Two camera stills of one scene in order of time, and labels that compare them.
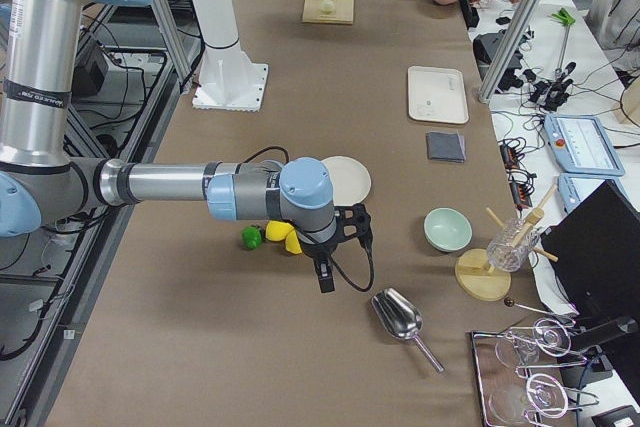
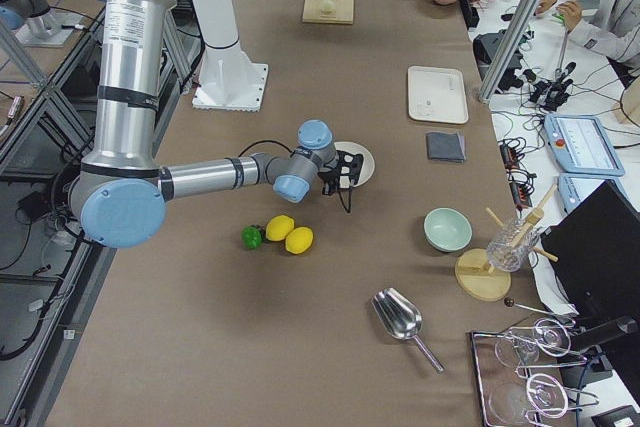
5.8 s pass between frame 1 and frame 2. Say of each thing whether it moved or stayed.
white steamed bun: stayed
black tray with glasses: stayed
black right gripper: moved
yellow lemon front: stayed
